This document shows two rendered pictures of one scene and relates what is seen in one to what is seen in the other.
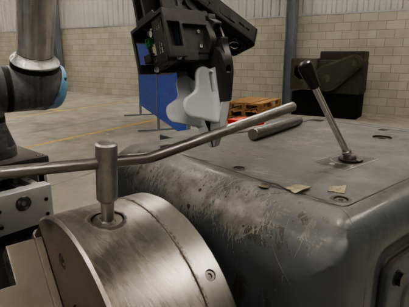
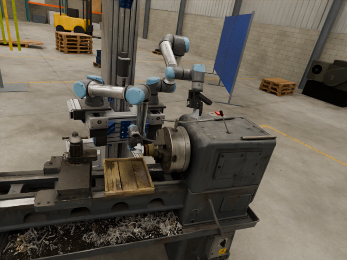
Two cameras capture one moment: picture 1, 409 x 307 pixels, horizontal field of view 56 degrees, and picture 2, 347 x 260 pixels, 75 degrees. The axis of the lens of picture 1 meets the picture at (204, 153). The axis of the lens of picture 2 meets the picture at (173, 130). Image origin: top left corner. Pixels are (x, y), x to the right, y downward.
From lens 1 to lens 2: 1.04 m
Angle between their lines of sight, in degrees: 20
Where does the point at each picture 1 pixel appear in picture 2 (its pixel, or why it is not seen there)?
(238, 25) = (207, 101)
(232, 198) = (196, 132)
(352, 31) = not seen: outside the picture
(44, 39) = not seen: hidden behind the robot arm
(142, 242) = (178, 135)
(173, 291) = (180, 143)
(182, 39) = (193, 104)
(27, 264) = (160, 133)
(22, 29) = not seen: hidden behind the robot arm
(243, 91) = (278, 72)
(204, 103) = (195, 115)
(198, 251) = (187, 139)
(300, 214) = (204, 139)
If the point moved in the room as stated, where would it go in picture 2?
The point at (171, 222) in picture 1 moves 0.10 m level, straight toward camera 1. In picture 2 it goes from (185, 133) to (180, 140)
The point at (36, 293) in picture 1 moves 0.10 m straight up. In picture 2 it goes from (161, 138) to (163, 125)
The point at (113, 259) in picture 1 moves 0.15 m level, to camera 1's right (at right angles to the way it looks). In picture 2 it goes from (174, 136) to (196, 143)
